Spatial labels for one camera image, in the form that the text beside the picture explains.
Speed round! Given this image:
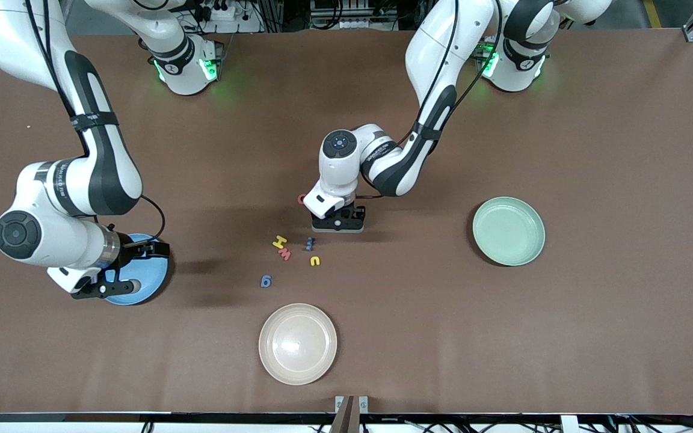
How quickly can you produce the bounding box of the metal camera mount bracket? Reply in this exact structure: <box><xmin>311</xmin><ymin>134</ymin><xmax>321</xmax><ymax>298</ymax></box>
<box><xmin>334</xmin><ymin>395</ymin><xmax>369</xmax><ymax>433</ymax></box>

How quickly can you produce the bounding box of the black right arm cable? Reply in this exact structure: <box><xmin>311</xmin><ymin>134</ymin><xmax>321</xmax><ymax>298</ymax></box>
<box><xmin>22</xmin><ymin>0</ymin><xmax>167</xmax><ymax>242</ymax></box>

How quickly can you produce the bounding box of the beige plate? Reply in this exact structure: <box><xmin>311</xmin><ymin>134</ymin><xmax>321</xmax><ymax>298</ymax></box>
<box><xmin>258</xmin><ymin>303</ymin><xmax>338</xmax><ymax>386</ymax></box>

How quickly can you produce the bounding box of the blue plate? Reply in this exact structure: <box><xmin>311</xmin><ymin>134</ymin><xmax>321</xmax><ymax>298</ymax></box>
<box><xmin>105</xmin><ymin>233</ymin><xmax>170</xmax><ymax>306</ymax></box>

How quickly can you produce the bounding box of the long white power strip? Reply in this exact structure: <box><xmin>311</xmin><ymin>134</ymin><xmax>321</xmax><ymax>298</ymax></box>
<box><xmin>321</xmin><ymin>17</ymin><xmax>398</xmax><ymax>31</ymax></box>

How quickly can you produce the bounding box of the green plate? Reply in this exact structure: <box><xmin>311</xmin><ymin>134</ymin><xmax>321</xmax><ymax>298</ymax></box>
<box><xmin>472</xmin><ymin>197</ymin><xmax>546</xmax><ymax>267</ymax></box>

